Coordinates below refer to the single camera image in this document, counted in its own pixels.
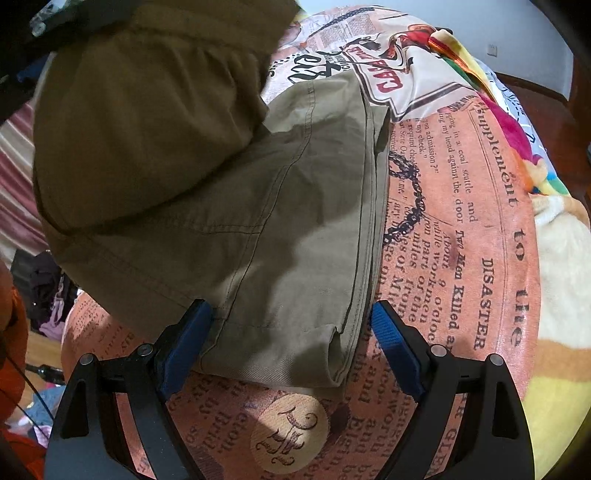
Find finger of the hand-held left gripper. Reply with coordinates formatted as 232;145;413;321
0;53;56;121

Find striped brown curtain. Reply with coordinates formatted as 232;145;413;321
0;102;61;271

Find dark cloth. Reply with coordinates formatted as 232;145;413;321
11;249;79;326

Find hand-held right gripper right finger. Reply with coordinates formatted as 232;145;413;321
369;300;536;480

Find newspaper printed blanket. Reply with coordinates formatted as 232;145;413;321
60;0;555;480

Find colourful fleece blanket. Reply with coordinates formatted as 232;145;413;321
427;25;591;480

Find purple cloth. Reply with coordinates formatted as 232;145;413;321
39;295;75;341

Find black floor cable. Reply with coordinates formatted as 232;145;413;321
0;339;54;432

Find orange cloth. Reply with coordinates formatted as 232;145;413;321
0;263;49;480

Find khaki pants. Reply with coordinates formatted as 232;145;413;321
32;0;393;402

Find blue cloth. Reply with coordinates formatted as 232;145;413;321
18;387;66;431

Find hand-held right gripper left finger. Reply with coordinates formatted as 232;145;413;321
44;299;213;480

